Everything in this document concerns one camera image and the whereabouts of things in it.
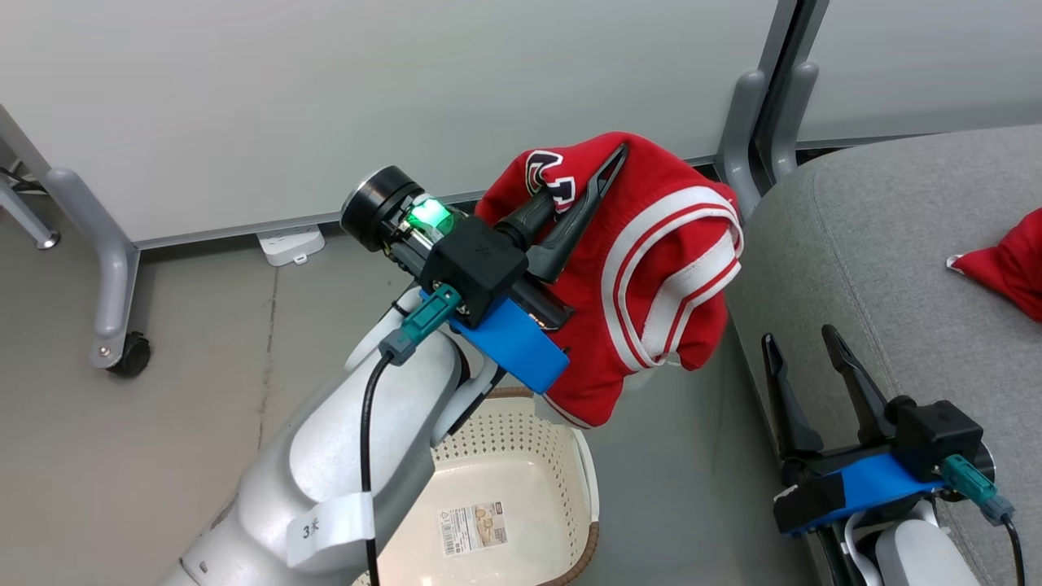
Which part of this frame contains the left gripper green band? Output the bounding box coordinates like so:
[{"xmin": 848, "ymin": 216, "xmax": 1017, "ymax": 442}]
[{"xmin": 340, "ymin": 145, "xmax": 629, "ymax": 283}]

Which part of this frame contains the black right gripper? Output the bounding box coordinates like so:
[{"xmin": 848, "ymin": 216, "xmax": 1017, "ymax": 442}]
[{"xmin": 761, "ymin": 324, "xmax": 900, "ymax": 536}]

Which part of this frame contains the red white striped jersey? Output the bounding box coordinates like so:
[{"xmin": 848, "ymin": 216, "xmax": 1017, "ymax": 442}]
[{"xmin": 475, "ymin": 132, "xmax": 746, "ymax": 430}]

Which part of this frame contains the grey fabric sofa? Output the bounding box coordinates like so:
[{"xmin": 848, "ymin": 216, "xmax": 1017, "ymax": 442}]
[{"xmin": 725, "ymin": 124, "xmax": 1042, "ymax": 586}]

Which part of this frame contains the grey partition foot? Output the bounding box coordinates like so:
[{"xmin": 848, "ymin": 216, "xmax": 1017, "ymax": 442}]
[
  {"xmin": 716, "ymin": 69, "xmax": 770, "ymax": 221},
  {"xmin": 42, "ymin": 167, "xmax": 141, "ymax": 371},
  {"xmin": 0, "ymin": 175, "xmax": 62, "ymax": 251},
  {"xmin": 769, "ymin": 61, "xmax": 819, "ymax": 184}
]

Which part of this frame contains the large white partition panel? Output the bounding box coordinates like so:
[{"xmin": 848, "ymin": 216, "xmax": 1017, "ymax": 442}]
[{"xmin": 0, "ymin": 0, "xmax": 803, "ymax": 249}]

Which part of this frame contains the red garment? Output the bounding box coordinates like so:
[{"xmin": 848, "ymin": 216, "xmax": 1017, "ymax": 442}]
[{"xmin": 946, "ymin": 208, "xmax": 1042, "ymax": 322}]

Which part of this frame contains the cream perforated laundry basket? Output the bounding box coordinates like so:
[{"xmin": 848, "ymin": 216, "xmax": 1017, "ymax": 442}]
[{"xmin": 354, "ymin": 387, "xmax": 601, "ymax": 586}]

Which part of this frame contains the white power strip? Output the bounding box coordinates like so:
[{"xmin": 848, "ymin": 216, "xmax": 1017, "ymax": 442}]
[{"xmin": 256, "ymin": 226, "xmax": 326, "ymax": 267}]

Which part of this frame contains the basket product sticker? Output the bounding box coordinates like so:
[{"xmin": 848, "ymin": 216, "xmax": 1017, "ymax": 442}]
[{"xmin": 440, "ymin": 502, "xmax": 509, "ymax": 558}]

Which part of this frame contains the narrow white partition panel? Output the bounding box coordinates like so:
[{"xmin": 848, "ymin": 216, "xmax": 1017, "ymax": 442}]
[{"xmin": 794, "ymin": 0, "xmax": 1042, "ymax": 151}]

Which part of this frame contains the black caster wheel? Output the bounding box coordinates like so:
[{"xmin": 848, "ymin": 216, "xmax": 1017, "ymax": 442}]
[{"xmin": 106, "ymin": 331, "xmax": 153, "ymax": 378}]

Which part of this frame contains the blue right camera mount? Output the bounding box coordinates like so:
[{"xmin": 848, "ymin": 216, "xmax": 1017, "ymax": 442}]
[{"xmin": 786, "ymin": 453, "xmax": 949, "ymax": 536}]

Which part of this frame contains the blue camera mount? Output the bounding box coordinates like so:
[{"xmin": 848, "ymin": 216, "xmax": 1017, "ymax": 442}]
[
  {"xmin": 786, "ymin": 453, "xmax": 949, "ymax": 536},
  {"xmin": 419, "ymin": 293, "xmax": 571, "ymax": 394}
]

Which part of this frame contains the blue left camera mount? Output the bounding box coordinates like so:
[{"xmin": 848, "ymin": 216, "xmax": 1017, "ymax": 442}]
[{"xmin": 419, "ymin": 293, "xmax": 571, "ymax": 394}]

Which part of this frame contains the teal left cable connector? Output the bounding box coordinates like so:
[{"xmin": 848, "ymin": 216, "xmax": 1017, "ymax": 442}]
[{"xmin": 379, "ymin": 285, "xmax": 463, "ymax": 365}]

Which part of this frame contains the teal cable connector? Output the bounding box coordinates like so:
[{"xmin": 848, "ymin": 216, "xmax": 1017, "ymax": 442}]
[
  {"xmin": 942, "ymin": 454, "xmax": 1017, "ymax": 526},
  {"xmin": 379, "ymin": 285, "xmax": 463, "ymax": 365}
]

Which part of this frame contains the teal right cable connector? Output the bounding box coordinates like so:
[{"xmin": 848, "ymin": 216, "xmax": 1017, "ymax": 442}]
[{"xmin": 942, "ymin": 454, "xmax": 1017, "ymax": 526}]

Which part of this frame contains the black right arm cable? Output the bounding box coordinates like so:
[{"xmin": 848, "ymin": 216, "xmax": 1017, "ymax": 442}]
[{"xmin": 1000, "ymin": 513, "xmax": 1028, "ymax": 586}]

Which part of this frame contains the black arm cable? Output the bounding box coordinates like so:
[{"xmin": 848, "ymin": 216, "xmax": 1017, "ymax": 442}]
[
  {"xmin": 358, "ymin": 354, "xmax": 396, "ymax": 586},
  {"xmin": 1000, "ymin": 513, "xmax": 1028, "ymax": 586}
]

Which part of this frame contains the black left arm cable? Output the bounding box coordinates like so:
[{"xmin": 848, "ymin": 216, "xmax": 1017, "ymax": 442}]
[{"xmin": 358, "ymin": 354, "xmax": 396, "ymax": 586}]

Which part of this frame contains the white cable label tag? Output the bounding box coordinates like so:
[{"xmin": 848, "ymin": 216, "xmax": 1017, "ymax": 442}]
[{"xmin": 287, "ymin": 491, "xmax": 377, "ymax": 568}]

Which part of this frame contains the thin black floor cable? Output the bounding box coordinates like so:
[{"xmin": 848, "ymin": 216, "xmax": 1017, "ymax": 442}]
[{"xmin": 0, "ymin": 165, "xmax": 46, "ymax": 196}]

